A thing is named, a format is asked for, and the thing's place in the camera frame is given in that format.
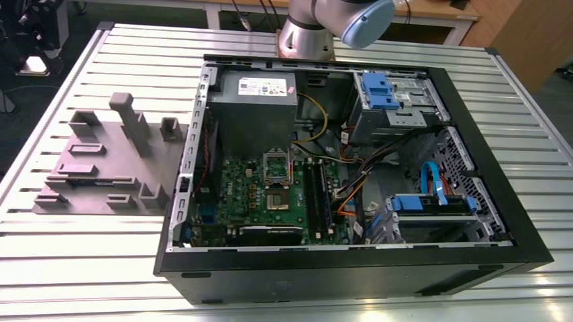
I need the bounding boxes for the orange wires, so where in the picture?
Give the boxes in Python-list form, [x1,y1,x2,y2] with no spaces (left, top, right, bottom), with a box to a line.
[334,187,366,221]

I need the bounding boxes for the black wire bundle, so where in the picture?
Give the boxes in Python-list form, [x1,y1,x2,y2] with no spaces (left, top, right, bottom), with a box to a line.
[336,125,449,199]

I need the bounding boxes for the wooden desk white frame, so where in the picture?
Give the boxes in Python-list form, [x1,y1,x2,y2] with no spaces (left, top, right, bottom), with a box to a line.
[201,0,483,46]

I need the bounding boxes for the black RAM slot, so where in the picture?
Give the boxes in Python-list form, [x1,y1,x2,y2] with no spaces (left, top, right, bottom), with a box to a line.
[302,158,317,237]

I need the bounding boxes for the grey metal disk bay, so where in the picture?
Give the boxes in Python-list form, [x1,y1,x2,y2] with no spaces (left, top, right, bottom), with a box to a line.
[365,194,512,246]

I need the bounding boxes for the grey parts rack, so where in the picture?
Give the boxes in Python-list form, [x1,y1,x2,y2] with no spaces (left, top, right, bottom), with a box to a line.
[32,92,190,217]

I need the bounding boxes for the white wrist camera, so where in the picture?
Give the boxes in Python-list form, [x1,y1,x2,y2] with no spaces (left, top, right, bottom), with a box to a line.
[43,0,63,51]

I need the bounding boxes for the installed RAM stick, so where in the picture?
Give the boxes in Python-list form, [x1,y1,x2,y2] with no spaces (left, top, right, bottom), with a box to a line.
[313,159,336,237]

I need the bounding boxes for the black graphics card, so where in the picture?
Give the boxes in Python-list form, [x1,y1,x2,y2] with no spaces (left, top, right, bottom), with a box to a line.
[226,223,306,248]

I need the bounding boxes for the yellow wire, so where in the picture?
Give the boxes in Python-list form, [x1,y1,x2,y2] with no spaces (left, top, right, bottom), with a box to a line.
[293,93,330,144]

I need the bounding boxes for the red twisted wire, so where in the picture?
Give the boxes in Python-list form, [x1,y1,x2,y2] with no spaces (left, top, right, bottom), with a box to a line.
[202,129,214,191]

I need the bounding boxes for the hard disk in blue carrier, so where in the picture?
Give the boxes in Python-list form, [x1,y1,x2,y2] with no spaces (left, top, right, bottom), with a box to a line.
[388,195,479,217]

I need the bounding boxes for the black PC case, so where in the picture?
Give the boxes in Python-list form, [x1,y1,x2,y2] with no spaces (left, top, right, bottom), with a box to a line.
[153,53,556,305]

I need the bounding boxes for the grey metal drive cage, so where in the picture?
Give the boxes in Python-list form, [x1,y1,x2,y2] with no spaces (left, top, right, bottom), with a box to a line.
[348,70,452,144]

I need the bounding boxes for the grey power supply unit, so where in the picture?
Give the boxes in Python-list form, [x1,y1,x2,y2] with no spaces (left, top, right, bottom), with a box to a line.
[209,70,301,158]

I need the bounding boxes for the wooden cabinet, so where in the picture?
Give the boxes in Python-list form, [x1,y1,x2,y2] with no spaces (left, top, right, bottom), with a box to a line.
[461,0,573,97]

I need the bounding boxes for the blue flat wire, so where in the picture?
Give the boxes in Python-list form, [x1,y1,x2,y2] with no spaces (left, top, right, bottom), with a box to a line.
[420,162,449,206]

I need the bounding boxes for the large blue drive bracket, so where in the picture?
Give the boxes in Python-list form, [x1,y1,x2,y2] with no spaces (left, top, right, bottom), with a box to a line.
[362,72,394,97]

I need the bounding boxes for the RAM stick with gold contacts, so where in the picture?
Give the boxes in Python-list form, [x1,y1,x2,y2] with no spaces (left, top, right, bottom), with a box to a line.
[64,178,135,189]

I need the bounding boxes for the green motherboard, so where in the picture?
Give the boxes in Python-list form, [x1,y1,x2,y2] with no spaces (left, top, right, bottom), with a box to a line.
[186,157,354,248]

